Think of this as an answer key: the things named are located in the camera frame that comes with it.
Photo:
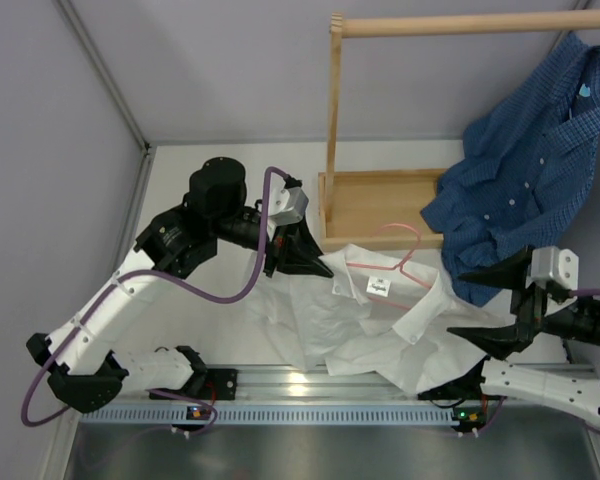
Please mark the pink wire hanger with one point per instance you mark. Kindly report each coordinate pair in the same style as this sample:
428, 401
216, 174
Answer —
398, 267

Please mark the slotted cable duct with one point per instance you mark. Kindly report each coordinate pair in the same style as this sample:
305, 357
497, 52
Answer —
157, 413

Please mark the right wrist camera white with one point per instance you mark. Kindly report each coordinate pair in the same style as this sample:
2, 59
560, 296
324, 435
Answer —
555, 271

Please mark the blue checkered shirt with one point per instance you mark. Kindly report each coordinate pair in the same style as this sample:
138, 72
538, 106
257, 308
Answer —
527, 170

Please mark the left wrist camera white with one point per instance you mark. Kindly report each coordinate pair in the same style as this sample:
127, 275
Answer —
287, 205

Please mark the aluminium corner frame post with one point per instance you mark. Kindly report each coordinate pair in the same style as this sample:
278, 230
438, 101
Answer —
70, 15

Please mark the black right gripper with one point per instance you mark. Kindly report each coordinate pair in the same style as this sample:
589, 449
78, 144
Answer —
527, 306

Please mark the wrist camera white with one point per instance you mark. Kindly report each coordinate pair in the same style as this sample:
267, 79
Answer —
555, 271
287, 205

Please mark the aluminium mounting rail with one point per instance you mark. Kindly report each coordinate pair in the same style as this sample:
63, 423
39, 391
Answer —
277, 382

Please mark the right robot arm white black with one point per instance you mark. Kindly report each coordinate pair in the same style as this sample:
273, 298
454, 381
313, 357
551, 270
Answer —
575, 396

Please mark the white shirt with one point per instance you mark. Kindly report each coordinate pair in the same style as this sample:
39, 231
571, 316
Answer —
314, 321

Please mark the wooden clothes rack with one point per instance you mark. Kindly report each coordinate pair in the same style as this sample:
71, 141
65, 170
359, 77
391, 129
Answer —
371, 192

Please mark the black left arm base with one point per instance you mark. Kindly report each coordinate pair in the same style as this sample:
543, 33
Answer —
220, 385

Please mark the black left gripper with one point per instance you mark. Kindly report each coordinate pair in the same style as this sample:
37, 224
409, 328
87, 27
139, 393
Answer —
293, 248

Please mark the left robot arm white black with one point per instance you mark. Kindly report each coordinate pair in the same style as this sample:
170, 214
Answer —
78, 360

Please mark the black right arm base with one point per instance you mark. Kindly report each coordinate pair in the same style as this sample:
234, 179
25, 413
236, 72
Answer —
459, 392

